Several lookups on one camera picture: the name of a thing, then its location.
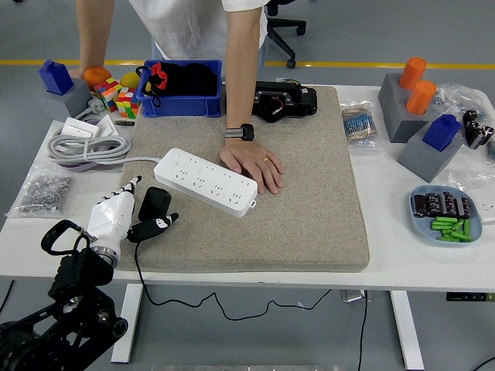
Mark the black office chair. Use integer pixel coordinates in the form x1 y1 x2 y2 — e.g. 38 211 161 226
265 0 307 70

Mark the blue plastic block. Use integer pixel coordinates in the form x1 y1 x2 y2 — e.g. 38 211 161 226
422 114 463 152
39 59 75 96

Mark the black device housing with wires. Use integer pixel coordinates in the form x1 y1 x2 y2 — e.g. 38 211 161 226
251 80 319 124

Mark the grey power plug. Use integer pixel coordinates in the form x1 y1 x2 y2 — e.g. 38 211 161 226
75 97 108 121

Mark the blue plastic bin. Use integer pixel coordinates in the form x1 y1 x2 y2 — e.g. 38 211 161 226
138 59 224 118

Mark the white table leg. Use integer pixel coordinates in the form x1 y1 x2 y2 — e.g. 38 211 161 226
111 284 145 364
389 290 425 371

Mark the grey block holder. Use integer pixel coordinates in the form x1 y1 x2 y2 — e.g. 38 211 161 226
397 122 465 183
34 79 94 123

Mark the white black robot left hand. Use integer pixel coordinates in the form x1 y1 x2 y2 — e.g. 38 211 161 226
85 175 180 252

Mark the grey coiled power cable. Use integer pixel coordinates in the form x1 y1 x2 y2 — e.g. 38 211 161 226
47 133 163 169

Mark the empty clear plastic bag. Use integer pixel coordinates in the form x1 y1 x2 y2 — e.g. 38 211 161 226
448 169 495 194

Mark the white wall switch plate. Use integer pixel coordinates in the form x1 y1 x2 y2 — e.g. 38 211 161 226
61 117 101 139

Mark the black pouch with red trim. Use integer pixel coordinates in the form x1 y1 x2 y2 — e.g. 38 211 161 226
135 61 218 107

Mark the black hanging cable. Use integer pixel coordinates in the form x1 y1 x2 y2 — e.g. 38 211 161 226
357 289 369 371

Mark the wide orange cylinder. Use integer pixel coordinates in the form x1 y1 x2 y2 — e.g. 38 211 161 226
84 66 112 93

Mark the grey-brown mat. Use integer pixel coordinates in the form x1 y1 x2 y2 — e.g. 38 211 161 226
103 85 371 274

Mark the black plug cord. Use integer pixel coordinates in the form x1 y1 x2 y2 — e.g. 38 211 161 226
133 240 333 322

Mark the clear bag of metal nuts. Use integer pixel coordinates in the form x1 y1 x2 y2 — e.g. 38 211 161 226
4 164 77 220

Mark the white card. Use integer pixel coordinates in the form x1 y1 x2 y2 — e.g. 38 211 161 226
96 114 120 137

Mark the tall orange cylinder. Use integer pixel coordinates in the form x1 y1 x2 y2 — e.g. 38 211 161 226
398 56 428 90
405 80 438 115

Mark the black wristwatch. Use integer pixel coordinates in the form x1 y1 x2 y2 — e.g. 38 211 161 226
224 123 255 142

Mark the clear bag of screws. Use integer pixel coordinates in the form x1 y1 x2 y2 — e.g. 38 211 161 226
431 83 489 117

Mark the black plug adapter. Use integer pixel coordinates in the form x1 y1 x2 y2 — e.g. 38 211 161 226
138 186 172 223

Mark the black table control panel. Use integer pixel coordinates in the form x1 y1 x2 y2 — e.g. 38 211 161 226
445 292 495 303

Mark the person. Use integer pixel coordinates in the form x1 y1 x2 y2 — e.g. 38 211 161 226
75 0 270 84

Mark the clear bag of resistors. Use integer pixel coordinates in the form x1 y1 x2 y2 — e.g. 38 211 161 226
339 100 384 155

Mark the light blue plate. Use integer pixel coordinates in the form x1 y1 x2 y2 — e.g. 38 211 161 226
409 185 484 247

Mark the white power strip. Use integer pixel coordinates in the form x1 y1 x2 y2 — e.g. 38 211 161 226
153 148 259 218

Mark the grey holder with two holes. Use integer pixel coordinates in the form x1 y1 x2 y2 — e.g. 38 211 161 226
377 73 438 144

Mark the colourful puzzle cube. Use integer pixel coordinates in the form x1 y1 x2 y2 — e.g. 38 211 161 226
114 87 141 119
94 77 122 113

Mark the metal bracket under table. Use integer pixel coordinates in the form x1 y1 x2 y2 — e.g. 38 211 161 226
340 288 374 303

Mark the person's left hand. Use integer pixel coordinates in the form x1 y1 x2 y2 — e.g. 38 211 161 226
219 138 286 196

